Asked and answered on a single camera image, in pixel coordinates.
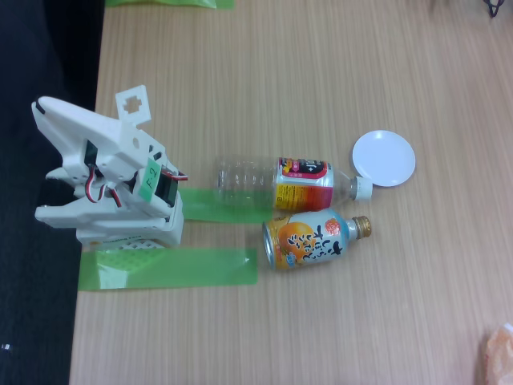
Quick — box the green paper label sticker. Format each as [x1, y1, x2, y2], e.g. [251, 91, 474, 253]
[138, 157, 162, 201]

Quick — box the wide green tape strip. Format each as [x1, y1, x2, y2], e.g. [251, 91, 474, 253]
[182, 186, 276, 225]

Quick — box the orange translucent plastic bag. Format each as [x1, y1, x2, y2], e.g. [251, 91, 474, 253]
[479, 322, 513, 385]

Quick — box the clear plastic bottle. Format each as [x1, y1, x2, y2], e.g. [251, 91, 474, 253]
[216, 155, 374, 213]

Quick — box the small white round plate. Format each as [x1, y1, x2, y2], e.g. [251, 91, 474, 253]
[351, 129, 417, 188]

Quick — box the orange drink bottle can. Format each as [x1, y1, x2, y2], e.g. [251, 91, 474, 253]
[262, 207, 373, 272]

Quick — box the long green tape strip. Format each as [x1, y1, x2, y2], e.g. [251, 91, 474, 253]
[78, 247, 258, 293]

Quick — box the black cable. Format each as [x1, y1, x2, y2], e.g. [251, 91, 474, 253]
[483, 0, 508, 19]

